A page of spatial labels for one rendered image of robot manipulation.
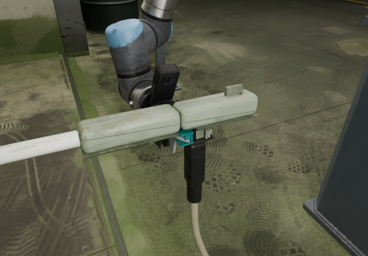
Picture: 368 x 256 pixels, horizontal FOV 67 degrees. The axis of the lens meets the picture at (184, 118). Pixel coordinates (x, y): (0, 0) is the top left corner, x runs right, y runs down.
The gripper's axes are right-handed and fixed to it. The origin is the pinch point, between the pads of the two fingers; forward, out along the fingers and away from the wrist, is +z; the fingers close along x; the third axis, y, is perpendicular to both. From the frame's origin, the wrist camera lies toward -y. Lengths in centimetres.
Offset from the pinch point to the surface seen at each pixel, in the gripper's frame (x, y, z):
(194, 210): -0.5, 18.7, -0.8
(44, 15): 16, -7, -198
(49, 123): 25, 36, -100
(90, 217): 17, 43, -36
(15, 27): 36, 1, -200
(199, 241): -1.7, 27.4, -0.4
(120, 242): 11, 45, -24
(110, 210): 11, 43, -36
